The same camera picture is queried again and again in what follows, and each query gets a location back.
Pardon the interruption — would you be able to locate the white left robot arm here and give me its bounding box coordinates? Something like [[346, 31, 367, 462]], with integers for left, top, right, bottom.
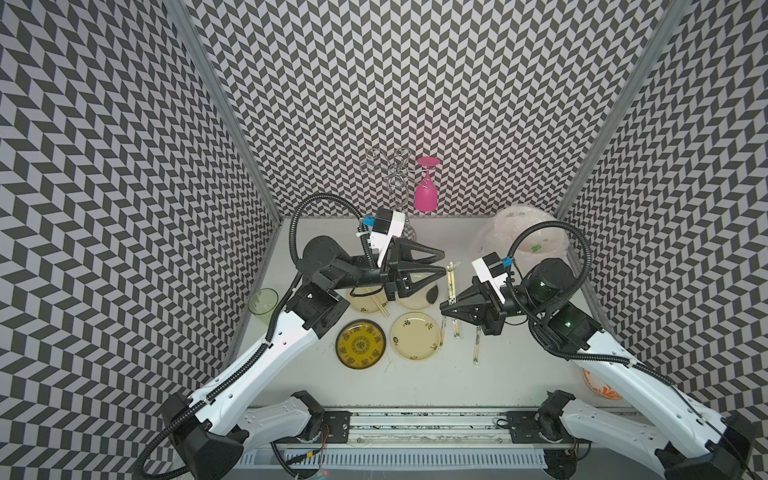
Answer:
[[131, 193, 446, 479]]

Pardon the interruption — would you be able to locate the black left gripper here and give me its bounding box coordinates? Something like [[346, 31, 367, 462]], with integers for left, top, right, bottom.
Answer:
[[328, 236, 444, 301]]

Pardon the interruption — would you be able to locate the cream plate left rear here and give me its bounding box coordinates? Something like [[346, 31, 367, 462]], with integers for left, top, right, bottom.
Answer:
[[347, 287, 389, 314]]

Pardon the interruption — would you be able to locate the pink wine glass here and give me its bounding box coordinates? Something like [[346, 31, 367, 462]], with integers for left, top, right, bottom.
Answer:
[[414, 157, 441, 213]]

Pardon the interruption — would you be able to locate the cream plate with green patch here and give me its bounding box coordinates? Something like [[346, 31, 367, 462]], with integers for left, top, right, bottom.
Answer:
[[396, 284, 439, 311]]

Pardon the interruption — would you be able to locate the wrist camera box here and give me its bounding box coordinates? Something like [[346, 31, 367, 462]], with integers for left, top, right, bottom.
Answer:
[[471, 251, 513, 306], [358, 207, 406, 267]]

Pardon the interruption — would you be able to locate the white trash bin with bag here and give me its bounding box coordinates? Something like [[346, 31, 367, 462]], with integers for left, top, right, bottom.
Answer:
[[470, 203, 570, 271]]

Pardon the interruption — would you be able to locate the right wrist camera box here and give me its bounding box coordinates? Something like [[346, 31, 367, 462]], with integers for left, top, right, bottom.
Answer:
[[471, 251, 513, 306]]

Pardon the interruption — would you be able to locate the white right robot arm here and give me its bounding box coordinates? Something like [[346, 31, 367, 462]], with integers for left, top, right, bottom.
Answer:
[[440, 220, 756, 479]]

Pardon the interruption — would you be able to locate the orange patterned bowl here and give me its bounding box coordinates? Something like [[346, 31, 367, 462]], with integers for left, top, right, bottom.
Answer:
[[582, 369, 623, 401]]

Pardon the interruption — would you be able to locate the yellow patterned plate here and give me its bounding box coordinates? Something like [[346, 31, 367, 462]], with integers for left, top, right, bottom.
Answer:
[[335, 319, 387, 370]]

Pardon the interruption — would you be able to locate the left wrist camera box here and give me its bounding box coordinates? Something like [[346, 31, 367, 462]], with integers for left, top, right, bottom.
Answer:
[[358, 207, 406, 267]]

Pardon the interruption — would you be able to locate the metal base rail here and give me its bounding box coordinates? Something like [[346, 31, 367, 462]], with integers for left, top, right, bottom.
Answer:
[[233, 407, 661, 480]]

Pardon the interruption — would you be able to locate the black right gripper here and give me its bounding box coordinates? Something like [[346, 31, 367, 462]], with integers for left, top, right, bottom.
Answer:
[[440, 274, 552, 337]]

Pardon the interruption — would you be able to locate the cream plate with red stamps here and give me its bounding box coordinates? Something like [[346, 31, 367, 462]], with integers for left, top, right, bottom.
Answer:
[[390, 312, 442, 361]]

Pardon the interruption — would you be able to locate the chrome glass rack stand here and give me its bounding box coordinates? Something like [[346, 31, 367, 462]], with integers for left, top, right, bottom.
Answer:
[[364, 147, 417, 241]]

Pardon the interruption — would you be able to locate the green drinking glass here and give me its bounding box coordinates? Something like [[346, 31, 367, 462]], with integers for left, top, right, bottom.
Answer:
[[247, 288, 280, 317]]

